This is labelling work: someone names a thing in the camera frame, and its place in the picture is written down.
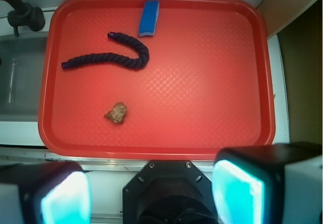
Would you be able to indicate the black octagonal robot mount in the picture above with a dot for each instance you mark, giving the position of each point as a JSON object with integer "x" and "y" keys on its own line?
{"x": 169, "y": 192}

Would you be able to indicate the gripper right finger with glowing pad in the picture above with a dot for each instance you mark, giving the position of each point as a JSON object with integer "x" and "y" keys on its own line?
{"x": 279, "y": 183}

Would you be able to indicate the black faucet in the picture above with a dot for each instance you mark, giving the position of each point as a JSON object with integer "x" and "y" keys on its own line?
{"x": 24, "y": 14}

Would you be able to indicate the brown rock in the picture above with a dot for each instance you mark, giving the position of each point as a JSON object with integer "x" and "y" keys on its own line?
{"x": 117, "y": 113}

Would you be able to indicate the stainless steel sink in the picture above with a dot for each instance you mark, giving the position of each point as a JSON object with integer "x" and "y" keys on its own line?
{"x": 22, "y": 61}

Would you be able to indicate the red plastic tray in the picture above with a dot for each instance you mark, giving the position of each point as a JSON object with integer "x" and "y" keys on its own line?
{"x": 207, "y": 84}

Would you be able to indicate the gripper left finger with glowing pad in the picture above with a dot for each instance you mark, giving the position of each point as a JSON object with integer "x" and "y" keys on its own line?
{"x": 52, "y": 192}

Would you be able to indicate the blue sponge block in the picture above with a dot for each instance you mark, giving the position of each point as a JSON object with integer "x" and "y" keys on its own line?
{"x": 149, "y": 18}

